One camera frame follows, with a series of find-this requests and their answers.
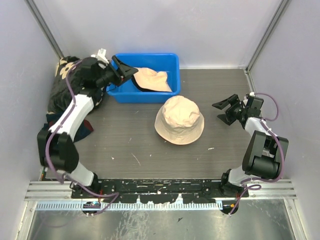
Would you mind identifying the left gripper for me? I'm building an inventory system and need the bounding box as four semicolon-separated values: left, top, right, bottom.
97;56;139;88

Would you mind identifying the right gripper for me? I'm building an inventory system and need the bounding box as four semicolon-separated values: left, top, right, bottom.
212;94;247;126

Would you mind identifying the blue plastic bin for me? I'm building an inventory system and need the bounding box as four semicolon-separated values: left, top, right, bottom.
106;53;181;104

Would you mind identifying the beige bucket hat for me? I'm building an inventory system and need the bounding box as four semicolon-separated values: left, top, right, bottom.
131;67;172;93

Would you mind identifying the cream white hat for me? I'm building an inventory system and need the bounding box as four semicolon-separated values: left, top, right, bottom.
154;95;205;146

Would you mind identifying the navy and red cloth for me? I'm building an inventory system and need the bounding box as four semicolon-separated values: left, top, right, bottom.
42;112;94;143

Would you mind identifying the black floral blanket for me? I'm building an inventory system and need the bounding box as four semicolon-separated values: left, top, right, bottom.
47;56;106;115

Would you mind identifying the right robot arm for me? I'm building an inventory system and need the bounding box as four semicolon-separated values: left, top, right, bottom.
212;92;289;197

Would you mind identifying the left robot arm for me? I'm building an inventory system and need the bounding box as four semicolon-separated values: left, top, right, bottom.
37;55;138;198

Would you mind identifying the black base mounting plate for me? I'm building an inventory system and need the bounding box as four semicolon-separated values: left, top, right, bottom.
71;178;250;205

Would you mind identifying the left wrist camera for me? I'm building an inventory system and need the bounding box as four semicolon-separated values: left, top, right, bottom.
90;48;110;69

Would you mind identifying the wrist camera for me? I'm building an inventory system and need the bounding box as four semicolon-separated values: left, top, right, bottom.
245;93;264;118
90;48;110;69

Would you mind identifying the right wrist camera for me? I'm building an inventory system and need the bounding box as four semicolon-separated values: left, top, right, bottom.
245;93;264;118

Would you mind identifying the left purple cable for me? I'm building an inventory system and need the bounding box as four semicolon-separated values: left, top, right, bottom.
44;59;120;216

